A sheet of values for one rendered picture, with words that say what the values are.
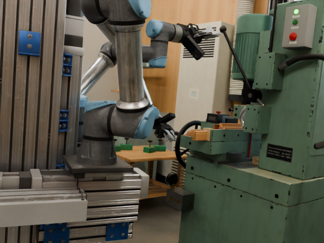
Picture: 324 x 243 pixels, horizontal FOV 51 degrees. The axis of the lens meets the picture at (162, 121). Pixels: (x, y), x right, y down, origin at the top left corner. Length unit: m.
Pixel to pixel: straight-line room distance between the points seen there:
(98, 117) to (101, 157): 0.14
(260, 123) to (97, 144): 0.68
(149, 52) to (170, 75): 2.68
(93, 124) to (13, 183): 0.33
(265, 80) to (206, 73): 1.85
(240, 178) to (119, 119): 0.61
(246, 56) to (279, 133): 0.41
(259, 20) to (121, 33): 0.80
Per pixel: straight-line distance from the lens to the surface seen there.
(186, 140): 1.64
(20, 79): 1.37
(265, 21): 1.72
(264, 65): 1.47
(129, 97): 1.16
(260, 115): 1.47
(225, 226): 1.60
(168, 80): 4.12
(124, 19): 1.08
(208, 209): 1.66
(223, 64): 3.28
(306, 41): 1.43
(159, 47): 1.42
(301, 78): 1.48
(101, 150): 1.25
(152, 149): 3.19
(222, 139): 1.57
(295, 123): 1.47
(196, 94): 3.34
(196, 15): 3.94
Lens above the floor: 1.10
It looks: 5 degrees down
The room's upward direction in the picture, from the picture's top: 5 degrees clockwise
